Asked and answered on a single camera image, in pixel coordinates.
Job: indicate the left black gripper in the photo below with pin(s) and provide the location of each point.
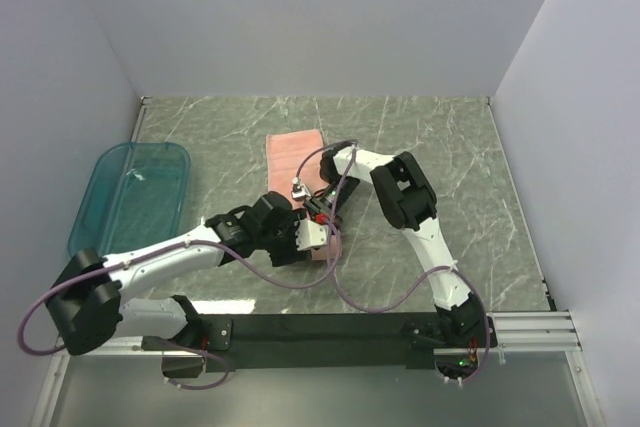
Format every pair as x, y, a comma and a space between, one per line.
290, 254

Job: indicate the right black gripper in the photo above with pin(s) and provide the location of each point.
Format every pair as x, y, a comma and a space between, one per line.
318, 206

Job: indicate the pink towel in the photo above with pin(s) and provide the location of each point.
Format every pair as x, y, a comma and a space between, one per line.
284, 153

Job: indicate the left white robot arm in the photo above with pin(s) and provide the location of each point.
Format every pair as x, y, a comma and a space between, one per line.
99, 298

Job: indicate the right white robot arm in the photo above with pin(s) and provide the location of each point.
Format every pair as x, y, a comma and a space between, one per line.
409, 204

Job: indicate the black base bar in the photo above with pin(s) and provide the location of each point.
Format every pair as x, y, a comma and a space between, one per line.
255, 341

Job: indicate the teal plastic tray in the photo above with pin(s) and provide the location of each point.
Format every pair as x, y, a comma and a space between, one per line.
134, 198

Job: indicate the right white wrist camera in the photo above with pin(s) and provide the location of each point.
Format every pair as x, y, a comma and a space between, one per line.
299, 192

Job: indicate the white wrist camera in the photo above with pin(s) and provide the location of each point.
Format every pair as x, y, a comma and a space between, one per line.
311, 235
299, 192

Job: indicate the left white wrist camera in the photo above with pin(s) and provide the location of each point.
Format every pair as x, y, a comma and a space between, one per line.
311, 235

